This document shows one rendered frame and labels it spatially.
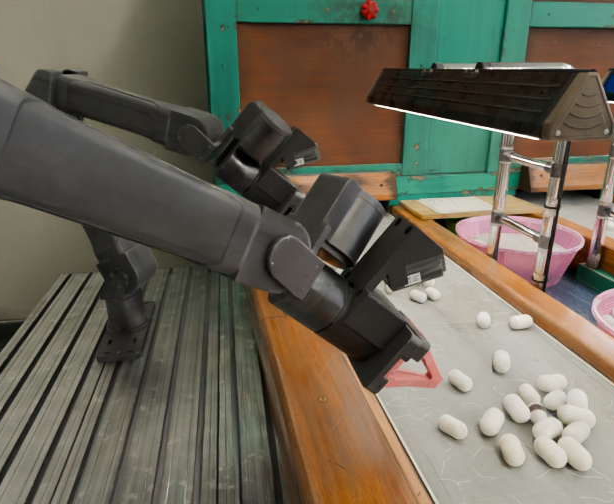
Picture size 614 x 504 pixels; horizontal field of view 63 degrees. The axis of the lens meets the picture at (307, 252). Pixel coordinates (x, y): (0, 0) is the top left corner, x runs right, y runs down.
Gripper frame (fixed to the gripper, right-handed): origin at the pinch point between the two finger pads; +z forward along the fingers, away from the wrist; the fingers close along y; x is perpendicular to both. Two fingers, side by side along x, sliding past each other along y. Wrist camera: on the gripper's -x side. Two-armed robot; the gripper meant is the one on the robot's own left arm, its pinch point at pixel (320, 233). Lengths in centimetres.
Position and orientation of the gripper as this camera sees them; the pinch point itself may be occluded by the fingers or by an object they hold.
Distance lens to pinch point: 83.0
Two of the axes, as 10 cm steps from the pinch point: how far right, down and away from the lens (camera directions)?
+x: -6.3, 7.6, 1.4
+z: 7.5, 5.5, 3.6
